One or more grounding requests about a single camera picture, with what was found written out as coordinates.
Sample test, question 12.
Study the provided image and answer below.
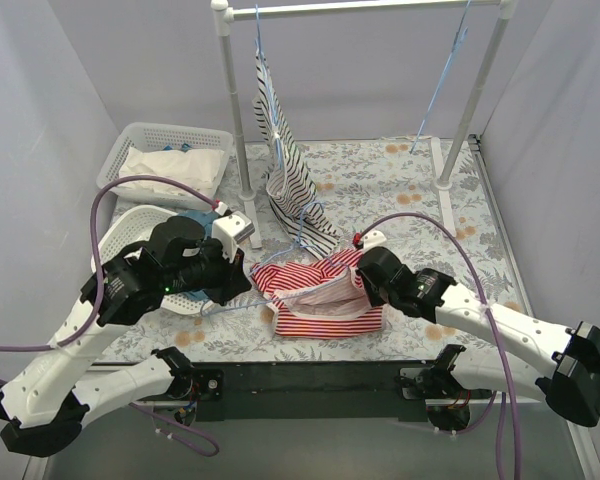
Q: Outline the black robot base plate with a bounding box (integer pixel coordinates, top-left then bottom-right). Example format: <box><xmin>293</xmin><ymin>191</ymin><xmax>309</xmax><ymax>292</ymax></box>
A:
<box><xmin>154</xmin><ymin>357</ymin><xmax>481</xmax><ymax>424</ymax></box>

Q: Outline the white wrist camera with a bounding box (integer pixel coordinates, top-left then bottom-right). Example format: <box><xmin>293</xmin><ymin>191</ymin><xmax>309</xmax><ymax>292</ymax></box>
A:
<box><xmin>211</xmin><ymin>211</ymin><xmax>255</xmax><ymax>262</ymax></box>
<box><xmin>353</xmin><ymin>230</ymin><xmax>387</xmax><ymax>252</ymax></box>

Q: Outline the white folded cloth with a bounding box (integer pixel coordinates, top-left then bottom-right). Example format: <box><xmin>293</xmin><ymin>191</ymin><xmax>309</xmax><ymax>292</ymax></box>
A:
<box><xmin>118</xmin><ymin>147</ymin><xmax>224</xmax><ymax>195</ymax></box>

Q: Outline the floral table mat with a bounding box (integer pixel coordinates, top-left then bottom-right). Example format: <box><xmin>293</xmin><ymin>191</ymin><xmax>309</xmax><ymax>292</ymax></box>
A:
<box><xmin>72</xmin><ymin>137</ymin><xmax>539</xmax><ymax>362</ymax></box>

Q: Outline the blue hanger with striped top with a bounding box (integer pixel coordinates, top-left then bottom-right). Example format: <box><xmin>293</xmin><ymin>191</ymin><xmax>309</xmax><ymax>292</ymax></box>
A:
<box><xmin>254</xmin><ymin>4</ymin><xmax>284</xmax><ymax>169</ymax></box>

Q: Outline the white rectangular basket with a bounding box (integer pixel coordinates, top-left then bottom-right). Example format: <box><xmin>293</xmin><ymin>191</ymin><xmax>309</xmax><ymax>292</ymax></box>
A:
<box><xmin>96</xmin><ymin>122</ymin><xmax>234</xmax><ymax>211</ymax></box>

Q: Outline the black white striped tank top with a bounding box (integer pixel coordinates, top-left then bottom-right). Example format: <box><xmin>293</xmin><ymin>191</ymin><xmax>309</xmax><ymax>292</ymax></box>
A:
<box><xmin>252</xmin><ymin>52</ymin><xmax>339</xmax><ymax>259</ymax></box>

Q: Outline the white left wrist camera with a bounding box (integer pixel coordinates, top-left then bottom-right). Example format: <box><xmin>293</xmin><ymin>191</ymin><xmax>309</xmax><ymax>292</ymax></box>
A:
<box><xmin>211</xmin><ymin>211</ymin><xmax>255</xmax><ymax>262</ymax></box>

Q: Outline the white clothes rack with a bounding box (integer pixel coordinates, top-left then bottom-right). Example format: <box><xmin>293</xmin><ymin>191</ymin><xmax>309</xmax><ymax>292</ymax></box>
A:
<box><xmin>210</xmin><ymin>1</ymin><xmax>517</xmax><ymax>249</ymax></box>

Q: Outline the blue garment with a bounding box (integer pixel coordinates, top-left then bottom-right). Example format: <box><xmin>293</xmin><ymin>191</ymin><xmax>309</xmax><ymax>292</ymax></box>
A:
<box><xmin>179</xmin><ymin>210</ymin><xmax>218</xmax><ymax>302</ymax></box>

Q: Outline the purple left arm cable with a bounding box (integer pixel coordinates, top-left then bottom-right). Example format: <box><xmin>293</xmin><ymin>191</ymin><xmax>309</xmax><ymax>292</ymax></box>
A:
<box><xmin>0</xmin><ymin>174</ymin><xmax>229</xmax><ymax>386</ymax></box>

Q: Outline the small blue item in basket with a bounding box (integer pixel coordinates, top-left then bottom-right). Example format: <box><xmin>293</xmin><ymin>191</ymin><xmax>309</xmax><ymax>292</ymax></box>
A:
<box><xmin>163</xmin><ymin>143</ymin><xmax>192</xmax><ymax>152</ymax></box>

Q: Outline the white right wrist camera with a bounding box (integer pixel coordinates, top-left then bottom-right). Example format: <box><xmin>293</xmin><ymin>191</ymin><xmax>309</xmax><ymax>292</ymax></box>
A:
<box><xmin>353</xmin><ymin>230</ymin><xmax>387</xmax><ymax>252</ymax></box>

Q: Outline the red white striped tank top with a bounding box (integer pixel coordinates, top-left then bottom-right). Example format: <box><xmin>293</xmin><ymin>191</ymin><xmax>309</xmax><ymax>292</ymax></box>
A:
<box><xmin>252</xmin><ymin>248</ymin><xmax>384</xmax><ymax>340</ymax></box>

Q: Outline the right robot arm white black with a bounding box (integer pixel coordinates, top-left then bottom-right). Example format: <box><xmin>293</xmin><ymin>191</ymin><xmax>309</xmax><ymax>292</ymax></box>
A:
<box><xmin>357</xmin><ymin>247</ymin><xmax>600</xmax><ymax>427</ymax></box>

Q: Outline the white oval perforated basket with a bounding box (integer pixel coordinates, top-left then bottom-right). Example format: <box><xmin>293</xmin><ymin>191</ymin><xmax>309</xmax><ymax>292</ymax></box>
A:
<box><xmin>98</xmin><ymin>205</ymin><xmax>212</xmax><ymax>316</ymax></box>

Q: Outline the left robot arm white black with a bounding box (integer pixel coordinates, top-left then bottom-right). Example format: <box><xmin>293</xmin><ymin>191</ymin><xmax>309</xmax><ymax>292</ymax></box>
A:
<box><xmin>0</xmin><ymin>212</ymin><xmax>254</xmax><ymax>458</ymax></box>

